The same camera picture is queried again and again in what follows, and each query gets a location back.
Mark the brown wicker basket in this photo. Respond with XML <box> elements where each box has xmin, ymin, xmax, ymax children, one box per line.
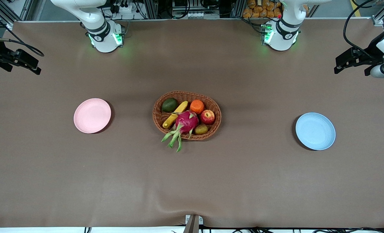
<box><xmin>152</xmin><ymin>91</ymin><xmax>222</xmax><ymax>141</ymax></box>

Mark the orange fruit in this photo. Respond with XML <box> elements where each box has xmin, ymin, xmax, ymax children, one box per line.
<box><xmin>190</xmin><ymin>99</ymin><xmax>205</xmax><ymax>115</ymax></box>

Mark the yellow banana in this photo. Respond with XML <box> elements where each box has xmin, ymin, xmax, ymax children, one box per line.
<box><xmin>162</xmin><ymin>101</ymin><xmax>189</xmax><ymax>129</ymax></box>

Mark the brown table mat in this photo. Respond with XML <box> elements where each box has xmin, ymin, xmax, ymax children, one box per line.
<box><xmin>0</xmin><ymin>18</ymin><xmax>384</xmax><ymax>228</ymax></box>

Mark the bag of bread rolls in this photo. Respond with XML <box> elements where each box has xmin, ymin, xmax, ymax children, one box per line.
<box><xmin>243</xmin><ymin>0</ymin><xmax>283</xmax><ymax>18</ymax></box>

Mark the pink plate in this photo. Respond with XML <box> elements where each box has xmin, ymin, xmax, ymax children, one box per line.
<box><xmin>74</xmin><ymin>98</ymin><xmax>112</xmax><ymax>134</ymax></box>

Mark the red apple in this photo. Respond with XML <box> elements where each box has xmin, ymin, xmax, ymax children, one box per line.
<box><xmin>200</xmin><ymin>110</ymin><xmax>215</xmax><ymax>126</ymax></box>

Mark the green avocado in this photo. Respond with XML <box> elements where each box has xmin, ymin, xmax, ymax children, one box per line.
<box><xmin>161</xmin><ymin>98</ymin><xmax>179</xmax><ymax>113</ymax></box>

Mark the white power strip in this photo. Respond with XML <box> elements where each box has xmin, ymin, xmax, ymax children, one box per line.
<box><xmin>109</xmin><ymin>0</ymin><xmax>137</xmax><ymax>13</ymax></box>

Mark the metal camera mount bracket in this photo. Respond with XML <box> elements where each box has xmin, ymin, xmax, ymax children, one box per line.
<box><xmin>184</xmin><ymin>215</ymin><xmax>204</xmax><ymax>233</ymax></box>

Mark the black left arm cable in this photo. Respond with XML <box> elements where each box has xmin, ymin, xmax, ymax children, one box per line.
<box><xmin>343</xmin><ymin>0</ymin><xmax>378</xmax><ymax>54</ymax></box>

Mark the pink dragon fruit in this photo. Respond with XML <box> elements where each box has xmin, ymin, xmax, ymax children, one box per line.
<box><xmin>161</xmin><ymin>111</ymin><xmax>199</xmax><ymax>153</ymax></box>

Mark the blue plate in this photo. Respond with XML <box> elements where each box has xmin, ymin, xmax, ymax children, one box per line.
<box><xmin>295</xmin><ymin>112</ymin><xmax>336</xmax><ymax>151</ymax></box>

